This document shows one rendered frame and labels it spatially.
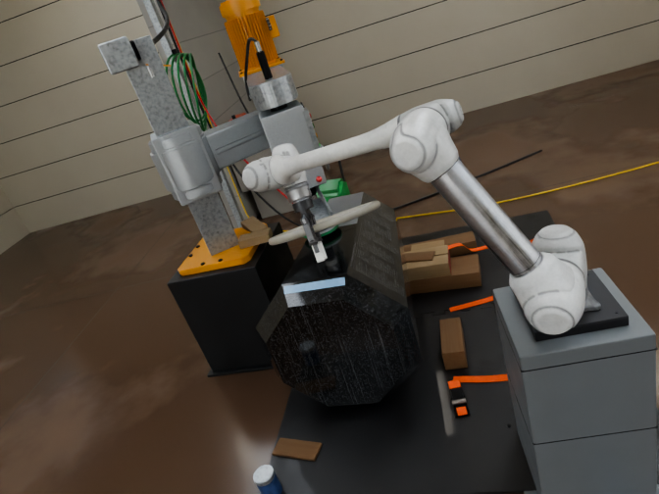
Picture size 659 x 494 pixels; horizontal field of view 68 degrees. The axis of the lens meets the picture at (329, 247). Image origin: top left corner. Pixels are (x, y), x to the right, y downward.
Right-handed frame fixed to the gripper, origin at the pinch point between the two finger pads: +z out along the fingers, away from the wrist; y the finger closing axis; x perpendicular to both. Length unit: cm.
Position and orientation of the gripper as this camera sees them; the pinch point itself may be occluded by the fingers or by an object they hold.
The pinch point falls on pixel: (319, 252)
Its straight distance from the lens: 182.8
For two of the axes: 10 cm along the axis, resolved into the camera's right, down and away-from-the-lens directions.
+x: -9.3, 3.1, 2.2
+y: 1.8, -1.5, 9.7
